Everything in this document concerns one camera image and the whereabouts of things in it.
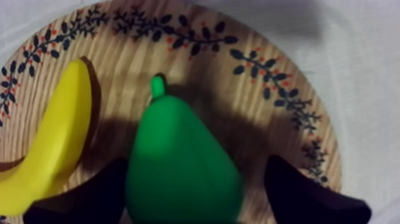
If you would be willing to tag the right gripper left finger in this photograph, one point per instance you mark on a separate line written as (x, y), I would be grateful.
(93, 200)

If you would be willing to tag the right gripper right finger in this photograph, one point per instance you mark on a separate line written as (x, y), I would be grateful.
(300, 200)

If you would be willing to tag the green toy pear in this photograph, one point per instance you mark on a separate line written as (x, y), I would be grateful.
(179, 169)

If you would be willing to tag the round wooden board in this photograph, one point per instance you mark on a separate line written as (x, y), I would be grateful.
(200, 87)

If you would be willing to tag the yellow toy banana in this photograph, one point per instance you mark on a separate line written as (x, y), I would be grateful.
(53, 147)

